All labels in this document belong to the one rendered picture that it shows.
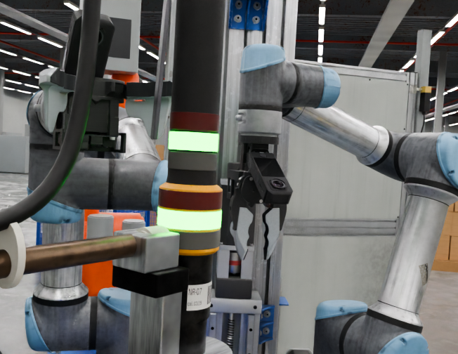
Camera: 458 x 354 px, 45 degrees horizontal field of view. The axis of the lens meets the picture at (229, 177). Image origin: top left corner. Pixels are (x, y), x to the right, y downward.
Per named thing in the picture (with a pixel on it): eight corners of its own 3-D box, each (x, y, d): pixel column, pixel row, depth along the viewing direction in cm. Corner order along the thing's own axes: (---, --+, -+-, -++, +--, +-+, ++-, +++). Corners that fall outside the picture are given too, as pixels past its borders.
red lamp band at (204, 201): (193, 212, 35) (194, 192, 35) (144, 204, 37) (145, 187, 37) (234, 208, 38) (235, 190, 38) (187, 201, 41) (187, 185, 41)
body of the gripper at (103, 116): (130, 153, 61) (101, 150, 72) (133, 75, 61) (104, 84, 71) (60, 149, 58) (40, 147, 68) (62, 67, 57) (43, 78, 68)
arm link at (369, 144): (397, 142, 139) (246, 58, 114) (434, 142, 129) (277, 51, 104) (384, 185, 137) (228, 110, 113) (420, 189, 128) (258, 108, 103)
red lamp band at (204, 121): (197, 130, 35) (197, 111, 35) (159, 129, 37) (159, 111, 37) (228, 133, 38) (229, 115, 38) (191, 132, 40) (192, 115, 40)
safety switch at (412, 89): (411, 135, 248) (414, 83, 247) (405, 135, 252) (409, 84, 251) (427, 137, 251) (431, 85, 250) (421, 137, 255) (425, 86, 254)
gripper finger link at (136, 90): (199, 140, 58) (131, 138, 62) (201, 84, 57) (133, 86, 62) (181, 140, 55) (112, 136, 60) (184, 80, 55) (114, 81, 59)
